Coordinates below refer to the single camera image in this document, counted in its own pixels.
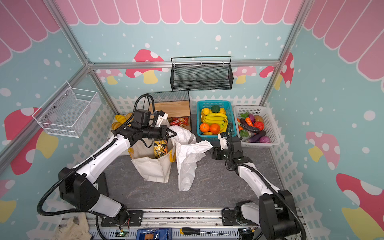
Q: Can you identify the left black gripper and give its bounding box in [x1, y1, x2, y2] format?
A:
[141, 124, 177, 141]

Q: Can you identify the gold black snack bag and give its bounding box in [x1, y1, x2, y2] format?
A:
[154, 140, 168, 159]

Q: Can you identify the white canvas tote bag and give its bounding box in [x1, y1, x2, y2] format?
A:
[128, 140, 176, 184]

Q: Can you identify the orange carrot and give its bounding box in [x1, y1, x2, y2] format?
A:
[245, 117, 254, 127]

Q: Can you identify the white plastic grocery bag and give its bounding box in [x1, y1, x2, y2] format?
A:
[170, 126, 213, 192]

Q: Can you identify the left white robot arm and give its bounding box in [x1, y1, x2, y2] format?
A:
[37, 108, 177, 225]

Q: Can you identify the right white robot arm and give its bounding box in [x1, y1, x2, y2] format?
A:
[212, 123, 308, 240]

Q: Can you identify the striped bread roll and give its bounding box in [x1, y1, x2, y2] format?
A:
[115, 115, 127, 125]

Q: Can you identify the orange fruit right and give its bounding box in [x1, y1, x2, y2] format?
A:
[210, 124, 221, 135]

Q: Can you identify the orange fruit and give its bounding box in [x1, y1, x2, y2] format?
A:
[210, 124, 221, 135]
[199, 123, 210, 134]

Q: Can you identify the purple onion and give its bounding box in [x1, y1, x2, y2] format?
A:
[259, 136, 271, 144]

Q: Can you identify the white plastic vegetable basket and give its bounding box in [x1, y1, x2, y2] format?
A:
[234, 106, 281, 148]

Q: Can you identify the yellow banana bunch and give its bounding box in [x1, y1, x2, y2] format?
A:
[201, 113, 229, 134]

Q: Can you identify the red tomato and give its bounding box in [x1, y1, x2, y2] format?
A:
[254, 121, 265, 131]

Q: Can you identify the orange fruit left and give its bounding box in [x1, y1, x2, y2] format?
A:
[199, 123, 210, 134]

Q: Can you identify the red snack bag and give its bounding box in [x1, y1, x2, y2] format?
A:
[168, 117, 189, 127]

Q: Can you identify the teal plastic fruit basket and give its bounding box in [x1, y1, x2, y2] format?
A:
[197, 100, 237, 142]

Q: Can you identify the green avocado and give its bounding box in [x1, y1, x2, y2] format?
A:
[211, 105, 221, 113]

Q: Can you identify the yellow lemon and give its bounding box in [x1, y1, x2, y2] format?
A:
[201, 108, 211, 116]

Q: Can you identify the blue electronics box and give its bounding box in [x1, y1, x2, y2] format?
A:
[136, 228, 173, 240]

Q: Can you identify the beige cloth rag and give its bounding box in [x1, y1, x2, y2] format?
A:
[52, 213, 93, 240]

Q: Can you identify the black wire snack shelf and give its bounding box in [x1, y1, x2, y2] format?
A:
[149, 91, 192, 131]

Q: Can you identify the black mesh wall basket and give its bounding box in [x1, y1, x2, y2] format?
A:
[170, 56, 234, 92]

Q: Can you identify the white wire wall basket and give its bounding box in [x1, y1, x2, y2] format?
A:
[32, 82, 102, 138]

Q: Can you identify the black handled screwdriver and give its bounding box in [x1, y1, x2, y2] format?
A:
[180, 227, 230, 236]

